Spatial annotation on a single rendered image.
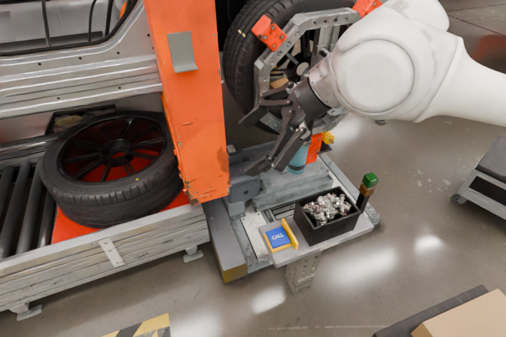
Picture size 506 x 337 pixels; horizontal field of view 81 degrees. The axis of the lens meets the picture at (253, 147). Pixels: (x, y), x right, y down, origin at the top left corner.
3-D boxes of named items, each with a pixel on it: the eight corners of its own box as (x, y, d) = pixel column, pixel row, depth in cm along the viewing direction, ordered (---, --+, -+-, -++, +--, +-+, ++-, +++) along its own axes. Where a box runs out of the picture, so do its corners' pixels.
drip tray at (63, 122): (118, 106, 263) (116, 103, 261) (115, 134, 233) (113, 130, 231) (55, 115, 253) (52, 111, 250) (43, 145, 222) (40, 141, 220)
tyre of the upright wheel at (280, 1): (324, -59, 118) (191, 39, 122) (361, -51, 101) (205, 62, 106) (355, 65, 165) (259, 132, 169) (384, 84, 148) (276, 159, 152)
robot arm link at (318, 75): (339, 76, 46) (310, 98, 49) (369, 101, 51) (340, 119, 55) (325, 42, 51) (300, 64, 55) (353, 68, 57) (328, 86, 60)
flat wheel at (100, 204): (158, 127, 195) (150, 95, 180) (211, 185, 156) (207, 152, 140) (47, 171, 164) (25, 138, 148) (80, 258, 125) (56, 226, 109)
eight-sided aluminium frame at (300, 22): (352, 116, 151) (382, 1, 115) (359, 123, 146) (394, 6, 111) (253, 141, 136) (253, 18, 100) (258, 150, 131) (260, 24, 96)
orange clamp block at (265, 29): (278, 29, 108) (263, 13, 102) (288, 37, 102) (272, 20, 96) (266, 45, 109) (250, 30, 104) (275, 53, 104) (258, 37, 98)
